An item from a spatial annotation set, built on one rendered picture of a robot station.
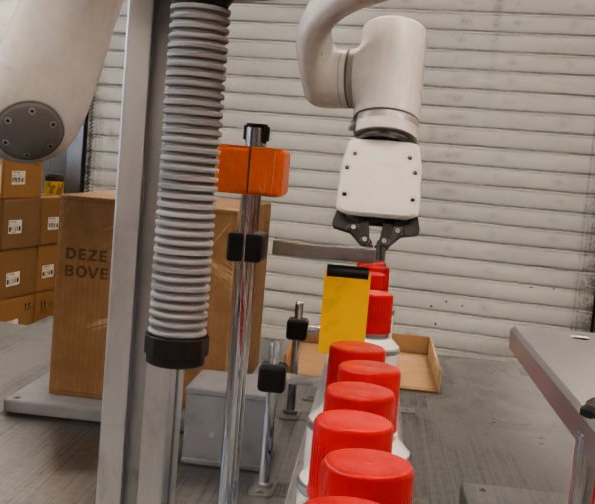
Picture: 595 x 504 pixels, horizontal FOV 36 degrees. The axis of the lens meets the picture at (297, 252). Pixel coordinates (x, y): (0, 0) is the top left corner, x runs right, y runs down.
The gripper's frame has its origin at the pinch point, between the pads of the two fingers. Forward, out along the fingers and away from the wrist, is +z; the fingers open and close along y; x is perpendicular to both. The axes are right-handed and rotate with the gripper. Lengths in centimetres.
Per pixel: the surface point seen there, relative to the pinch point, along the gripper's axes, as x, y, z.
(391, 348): -32.5, 2.8, 15.3
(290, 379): -9.8, -7.4, 16.1
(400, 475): -75, 3, 26
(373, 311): -33.7, 1.1, 12.5
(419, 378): 52, 9, 7
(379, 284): -20.5, 1.2, 7.2
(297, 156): 370, -54, -150
